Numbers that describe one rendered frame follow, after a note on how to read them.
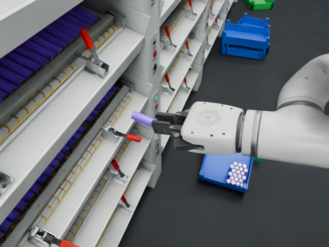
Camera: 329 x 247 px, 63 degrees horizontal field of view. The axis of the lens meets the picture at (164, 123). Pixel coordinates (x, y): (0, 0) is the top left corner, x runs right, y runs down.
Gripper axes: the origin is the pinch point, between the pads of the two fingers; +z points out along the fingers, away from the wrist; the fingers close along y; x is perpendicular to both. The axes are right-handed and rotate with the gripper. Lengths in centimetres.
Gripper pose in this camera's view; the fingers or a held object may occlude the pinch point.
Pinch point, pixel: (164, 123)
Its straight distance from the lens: 54.8
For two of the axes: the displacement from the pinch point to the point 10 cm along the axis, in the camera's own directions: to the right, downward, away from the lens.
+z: -9.1, -1.0, 4.0
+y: -3.6, 6.7, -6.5
